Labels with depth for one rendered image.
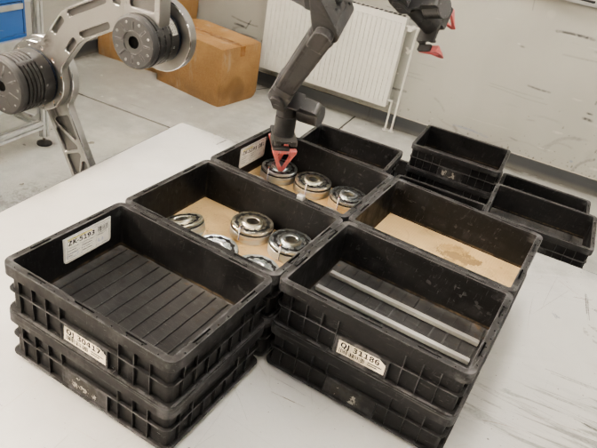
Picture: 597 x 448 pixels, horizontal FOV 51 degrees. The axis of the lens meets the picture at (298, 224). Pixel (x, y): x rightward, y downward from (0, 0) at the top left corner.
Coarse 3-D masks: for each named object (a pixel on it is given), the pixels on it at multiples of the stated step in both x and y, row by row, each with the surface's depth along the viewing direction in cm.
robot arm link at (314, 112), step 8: (272, 96) 156; (296, 96) 160; (304, 96) 160; (272, 104) 159; (280, 104) 157; (288, 104) 160; (296, 104) 160; (304, 104) 159; (312, 104) 159; (320, 104) 159; (304, 112) 160; (312, 112) 158; (320, 112) 160; (304, 120) 162; (312, 120) 160; (320, 120) 163
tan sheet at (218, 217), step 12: (192, 204) 156; (204, 204) 157; (216, 204) 158; (204, 216) 152; (216, 216) 153; (228, 216) 154; (216, 228) 148; (228, 228) 149; (240, 252) 142; (252, 252) 143; (264, 252) 143
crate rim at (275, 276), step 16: (208, 160) 156; (176, 176) 146; (240, 176) 152; (144, 192) 138; (272, 192) 149; (144, 208) 132; (320, 208) 145; (176, 224) 129; (336, 224) 140; (208, 240) 126; (320, 240) 133; (240, 256) 124; (272, 272) 121
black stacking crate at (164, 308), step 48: (144, 240) 133; (96, 288) 124; (144, 288) 126; (192, 288) 129; (240, 288) 123; (96, 336) 106; (144, 336) 115; (192, 336) 117; (240, 336) 117; (144, 384) 104; (192, 384) 107
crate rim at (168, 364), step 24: (96, 216) 127; (144, 216) 130; (48, 240) 118; (192, 240) 125; (240, 264) 121; (48, 288) 106; (264, 288) 116; (72, 312) 105; (96, 312) 103; (240, 312) 111; (120, 336) 100; (216, 336) 106; (168, 360) 97
